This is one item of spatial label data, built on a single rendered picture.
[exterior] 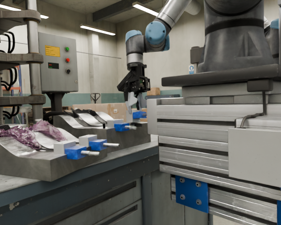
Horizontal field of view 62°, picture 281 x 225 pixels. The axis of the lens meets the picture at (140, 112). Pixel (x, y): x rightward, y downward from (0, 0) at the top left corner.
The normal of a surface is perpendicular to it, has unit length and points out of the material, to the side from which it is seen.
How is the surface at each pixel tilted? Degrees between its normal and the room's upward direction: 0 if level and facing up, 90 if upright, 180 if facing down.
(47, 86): 90
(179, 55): 90
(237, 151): 90
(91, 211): 90
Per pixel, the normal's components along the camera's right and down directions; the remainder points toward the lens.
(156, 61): -0.65, 0.07
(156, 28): -0.10, 0.06
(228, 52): -0.48, -0.24
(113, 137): 0.76, 0.01
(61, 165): 0.92, -0.01
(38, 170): -0.40, 0.07
